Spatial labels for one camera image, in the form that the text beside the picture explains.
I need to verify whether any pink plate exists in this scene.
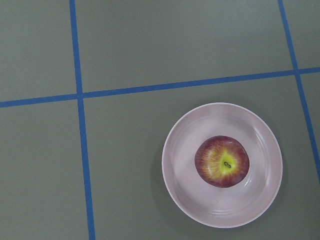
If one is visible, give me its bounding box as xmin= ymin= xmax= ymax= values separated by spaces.
xmin=161 ymin=102 xmax=283 ymax=228

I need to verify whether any red apple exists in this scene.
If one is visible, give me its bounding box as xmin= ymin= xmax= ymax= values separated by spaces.
xmin=194 ymin=135 xmax=250 ymax=188

